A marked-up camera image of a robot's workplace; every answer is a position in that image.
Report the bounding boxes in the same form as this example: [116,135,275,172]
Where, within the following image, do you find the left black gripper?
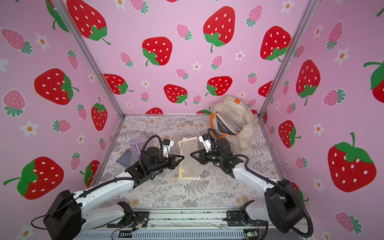
[147,154,184,176]

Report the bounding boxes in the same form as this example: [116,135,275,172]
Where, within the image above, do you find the purple mesh pouch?
[129,134,148,157]

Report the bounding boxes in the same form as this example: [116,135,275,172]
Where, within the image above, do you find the blue-grey mesh pouch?
[216,113,242,136]

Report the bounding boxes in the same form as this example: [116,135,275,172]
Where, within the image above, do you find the cream mesh pouch front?
[178,137,201,181]

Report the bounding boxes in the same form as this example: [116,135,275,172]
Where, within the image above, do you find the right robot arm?
[191,135,313,238]

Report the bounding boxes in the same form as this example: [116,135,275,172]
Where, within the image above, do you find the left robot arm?
[43,147,185,240]

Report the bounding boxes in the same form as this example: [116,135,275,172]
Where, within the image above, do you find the grey-blue mesh pouch left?
[116,149,133,168]

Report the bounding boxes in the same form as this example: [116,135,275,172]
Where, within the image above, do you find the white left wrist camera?
[162,139,174,158]

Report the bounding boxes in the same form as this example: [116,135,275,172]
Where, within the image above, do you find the beige canvas bag orange handles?
[210,96,255,153]

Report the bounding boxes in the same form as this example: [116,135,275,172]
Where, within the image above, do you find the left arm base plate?
[107,211,150,229]

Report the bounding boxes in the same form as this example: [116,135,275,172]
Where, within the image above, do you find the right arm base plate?
[224,210,267,227]

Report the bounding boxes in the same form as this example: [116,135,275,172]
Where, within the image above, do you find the aluminium front rail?
[59,208,316,240]

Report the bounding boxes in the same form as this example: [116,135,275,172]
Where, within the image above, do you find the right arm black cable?
[207,128,314,239]

